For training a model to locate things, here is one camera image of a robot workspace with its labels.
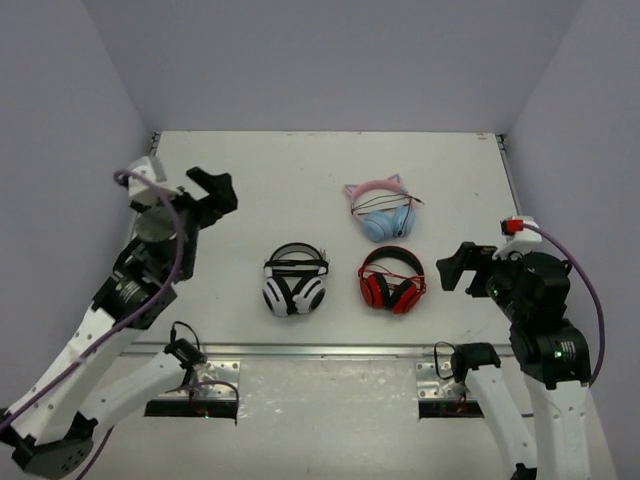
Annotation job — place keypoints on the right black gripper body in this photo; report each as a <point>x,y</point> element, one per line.
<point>492,278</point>

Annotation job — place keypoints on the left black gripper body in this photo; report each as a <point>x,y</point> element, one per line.
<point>203,204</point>

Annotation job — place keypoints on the pink blue cat-ear headphones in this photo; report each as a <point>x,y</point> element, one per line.
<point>384,208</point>

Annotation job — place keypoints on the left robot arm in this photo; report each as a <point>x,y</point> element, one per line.
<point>52,428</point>

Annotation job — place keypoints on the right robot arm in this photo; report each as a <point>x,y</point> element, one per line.
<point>553,355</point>

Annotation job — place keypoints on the red black headphones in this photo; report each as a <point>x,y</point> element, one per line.
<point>383,289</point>

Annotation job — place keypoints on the white black headphones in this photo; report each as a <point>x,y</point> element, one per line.
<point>295,279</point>

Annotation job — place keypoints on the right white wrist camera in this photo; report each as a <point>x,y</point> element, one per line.
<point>521,236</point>

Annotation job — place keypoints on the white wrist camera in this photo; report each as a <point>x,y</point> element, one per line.
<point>149,178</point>
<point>521,236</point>

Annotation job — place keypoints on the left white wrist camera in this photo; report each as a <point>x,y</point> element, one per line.
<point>149,178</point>

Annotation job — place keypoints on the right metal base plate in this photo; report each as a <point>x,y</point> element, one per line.
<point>435,383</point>

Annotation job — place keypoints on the metal base plate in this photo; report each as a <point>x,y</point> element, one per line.
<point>220,380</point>
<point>435,383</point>

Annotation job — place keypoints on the aluminium table edge rail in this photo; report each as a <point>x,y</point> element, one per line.
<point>317,351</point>

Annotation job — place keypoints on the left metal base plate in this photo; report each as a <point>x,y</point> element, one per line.
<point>220,380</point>

